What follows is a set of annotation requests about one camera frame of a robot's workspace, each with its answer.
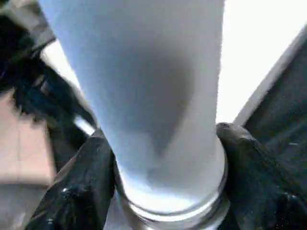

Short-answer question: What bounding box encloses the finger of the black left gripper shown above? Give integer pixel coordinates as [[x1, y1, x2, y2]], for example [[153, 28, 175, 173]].
[[41, 67, 97, 129]]

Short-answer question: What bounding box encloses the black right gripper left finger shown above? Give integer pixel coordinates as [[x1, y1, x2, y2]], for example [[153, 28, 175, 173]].
[[26, 129, 116, 230]]

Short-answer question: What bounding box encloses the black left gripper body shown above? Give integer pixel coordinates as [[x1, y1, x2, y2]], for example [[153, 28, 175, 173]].
[[0, 14, 54, 120]]

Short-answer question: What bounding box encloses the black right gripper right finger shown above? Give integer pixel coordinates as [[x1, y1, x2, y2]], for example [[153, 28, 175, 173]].
[[216, 122, 307, 230]]

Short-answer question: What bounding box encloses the white plastic table leg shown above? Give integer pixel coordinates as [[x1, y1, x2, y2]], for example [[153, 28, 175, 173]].
[[37, 0, 230, 230]]

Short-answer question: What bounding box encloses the white plastic table top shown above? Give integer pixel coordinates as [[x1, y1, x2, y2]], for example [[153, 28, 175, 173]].
[[41, 0, 307, 137]]

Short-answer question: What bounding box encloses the black work mat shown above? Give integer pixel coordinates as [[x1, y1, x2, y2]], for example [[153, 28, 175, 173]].
[[46, 36, 307, 230]]

